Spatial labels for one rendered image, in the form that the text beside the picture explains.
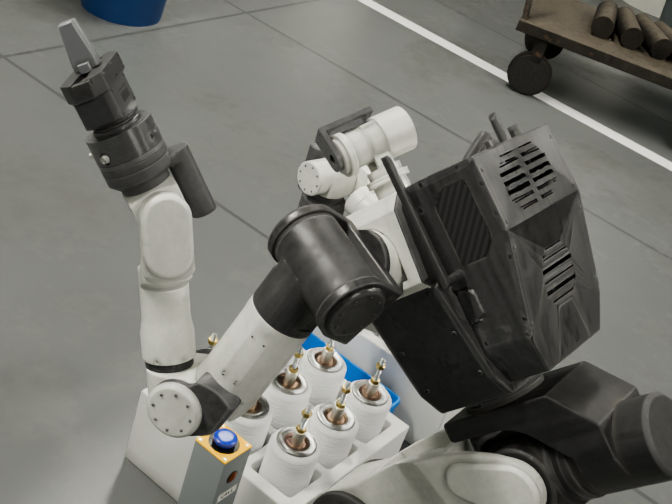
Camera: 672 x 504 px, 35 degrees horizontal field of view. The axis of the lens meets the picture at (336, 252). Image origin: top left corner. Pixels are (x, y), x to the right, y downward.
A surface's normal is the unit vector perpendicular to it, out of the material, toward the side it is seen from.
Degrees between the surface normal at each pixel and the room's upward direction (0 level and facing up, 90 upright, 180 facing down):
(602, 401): 7
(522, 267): 53
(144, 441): 90
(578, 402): 7
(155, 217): 71
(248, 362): 82
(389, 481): 90
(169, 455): 90
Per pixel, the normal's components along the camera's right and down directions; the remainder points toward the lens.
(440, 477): -0.58, 0.29
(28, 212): 0.28, -0.81
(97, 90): 0.63, 0.10
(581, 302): 0.76, -0.07
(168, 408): -0.31, 0.30
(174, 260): 0.34, 0.29
